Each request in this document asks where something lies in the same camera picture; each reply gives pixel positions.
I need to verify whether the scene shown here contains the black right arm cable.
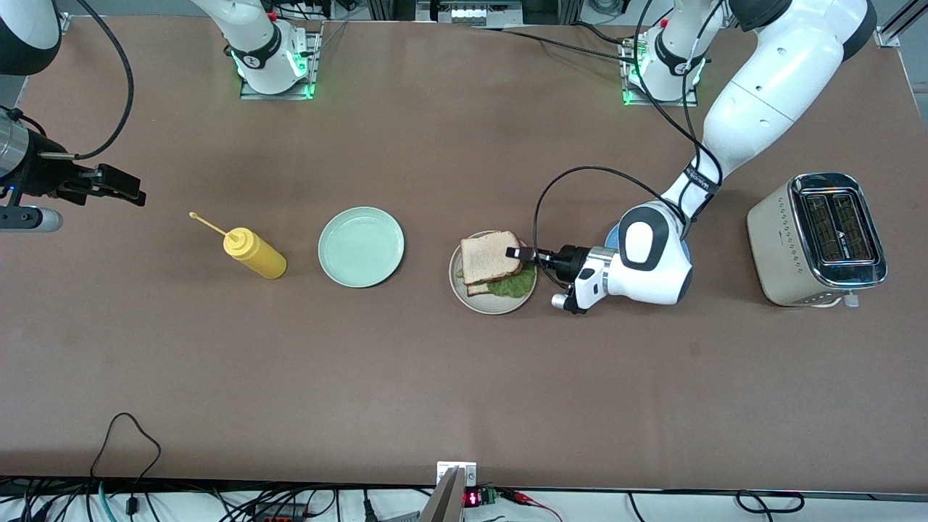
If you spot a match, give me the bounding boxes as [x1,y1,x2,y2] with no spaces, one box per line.
[0,0,138,162]

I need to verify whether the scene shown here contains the red clip wires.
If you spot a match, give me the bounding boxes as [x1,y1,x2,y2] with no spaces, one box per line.
[500,489,565,522]

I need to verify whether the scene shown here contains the thin black looped cable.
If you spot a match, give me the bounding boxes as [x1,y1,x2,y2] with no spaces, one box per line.
[88,412,162,515]

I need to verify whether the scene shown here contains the black cable across table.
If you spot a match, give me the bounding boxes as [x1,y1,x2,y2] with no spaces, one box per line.
[471,22,642,65]

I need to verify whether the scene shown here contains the pale green plate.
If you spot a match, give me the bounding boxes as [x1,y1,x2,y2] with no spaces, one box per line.
[318,207,405,289]

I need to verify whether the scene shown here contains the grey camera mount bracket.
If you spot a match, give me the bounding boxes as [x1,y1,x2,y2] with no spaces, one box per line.
[418,461,479,522]

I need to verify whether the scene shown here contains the yellow squeeze bottle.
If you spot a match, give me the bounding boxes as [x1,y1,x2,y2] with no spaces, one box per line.
[188,211,289,281]

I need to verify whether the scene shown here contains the black base cable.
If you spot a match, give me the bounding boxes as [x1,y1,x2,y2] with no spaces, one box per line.
[316,18,350,55]

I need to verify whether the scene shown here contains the grey power strip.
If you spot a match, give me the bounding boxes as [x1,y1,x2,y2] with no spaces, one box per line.
[415,0,524,28]

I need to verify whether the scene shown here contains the blue plate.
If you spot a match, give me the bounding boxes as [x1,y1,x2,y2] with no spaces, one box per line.
[603,220,692,265]

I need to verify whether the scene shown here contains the cream chrome toaster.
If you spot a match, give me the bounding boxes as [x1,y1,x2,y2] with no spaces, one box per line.
[747,172,890,310]

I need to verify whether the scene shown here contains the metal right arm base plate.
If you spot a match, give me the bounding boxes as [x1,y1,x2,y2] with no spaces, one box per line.
[239,22,324,102]

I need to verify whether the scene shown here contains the black coiled cable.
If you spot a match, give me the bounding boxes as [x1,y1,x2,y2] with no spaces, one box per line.
[735,490,806,515]

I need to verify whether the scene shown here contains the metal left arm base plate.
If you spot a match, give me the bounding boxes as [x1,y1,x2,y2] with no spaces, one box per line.
[620,36,701,109]

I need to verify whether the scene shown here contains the beige plate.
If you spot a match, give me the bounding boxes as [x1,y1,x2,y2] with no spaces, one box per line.
[449,230,539,315]

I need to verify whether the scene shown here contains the green lettuce leaf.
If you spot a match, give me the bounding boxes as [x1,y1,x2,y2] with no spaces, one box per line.
[456,261,538,300]

